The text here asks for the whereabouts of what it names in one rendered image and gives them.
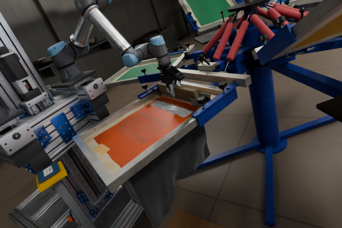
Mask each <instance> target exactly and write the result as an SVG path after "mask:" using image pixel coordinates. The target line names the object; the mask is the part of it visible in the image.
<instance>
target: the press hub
mask: <svg viewBox="0 0 342 228"><path fill-rule="evenodd" d="M269 1H271V0H244V2H242V3H239V4H236V5H233V6H231V7H229V8H228V12H236V11H241V10H244V16H245V20H246V19H247V17H248V15H249V13H248V12H247V11H246V9H247V10H248V11H249V12H250V10H251V8H253V9H252V11H251V15H253V14H256V15H258V13H257V6H259V5H262V4H264V3H267V2H269ZM251 15H250V16H249V18H248V20H247V21H248V22H249V26H248V28H247V30H246V33H245V35H244V37H243V40H242V42H241V45H242V47H239V49H238V51H239V50H240V49H242V48H244V47H251V48H249V49H248V50H246V51H245V52H243V53H244V55H248V54H251V55H250V56H249V57H247V58H246V59H249V60H251V59H253V61H252V62H251V63H250V64H248V65H247V66H246V69H249V70H248V71H247V72H246V75H250V77H251V84H250V85H249V86H248V87H249V93H250V98H251V105H252V111H253V117H254V123H255V129H256V136H255V137H254V138H253V139H252V142H253V141H256V140H258V142H259V143H261V147H259V148H256V150H257V151H259V152H261V153H265V145H268V146H269V145H272V151H273V154H275V153H278V152H281V151H283V150H284V149H285V148H286V147H287V144H288V142H287V139H286V138H284V139H281V140H280V137H279V127H278V119H277V110H276V101H275V92H274V83H273V74H272V69H269V68H267V67H265V66H266V65H267V63H266V64H264V65H262V66H261V63H260V61H259V59H258V60H254V57H253V55H252V53H251V52H252V51H253V50H254V49H255V48H258V47H259V46H258V45H261V44H263V43H262V42H259V41H258V38H259V36H262V35H263V34H262V33H261V32H260V31H259V30H258V29H257V27H256V26H255V25H254V24H253V23H252V22H251V21H250V17H251ZM246 59H244V60H246ZM244 60H243V61H244ZM243 61H241V62H243ZM241 62H240V63H241Z"/></svg>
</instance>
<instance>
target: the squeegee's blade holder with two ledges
mask: <svg viewBox="0 0 342 228"><path fill-rule="evenodd" d="M161 95H162V96H166V97H169V98H173V99H176V100H180V101H184V102H187V103H191V104H192V102H191V101H190V100H187V99H183V98H179V97H173V96H171V95H167V94H164V93H162V94H161Z"/></svg>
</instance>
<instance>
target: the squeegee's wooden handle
mask: <svg viewBox="0 0 342 228"><path fill-rule="evenodd" d="M157 85H158V88H159V90H160V93H161V94H162V93H164V94H167V95H171V93H169V92H168V91H167V90H166V88H167V86H166V84H165V83H161V82H160V83H158V84H157ZM173 86H174V91H175V94H176V95H175V97H179V98H183V99H187V100H191V99H189V98H194V99H197V98H198V97H199V95H198V91H197V89H191V88H186V87H181V86H177V85H173ZM171 96H172V95H171Z"/></svg>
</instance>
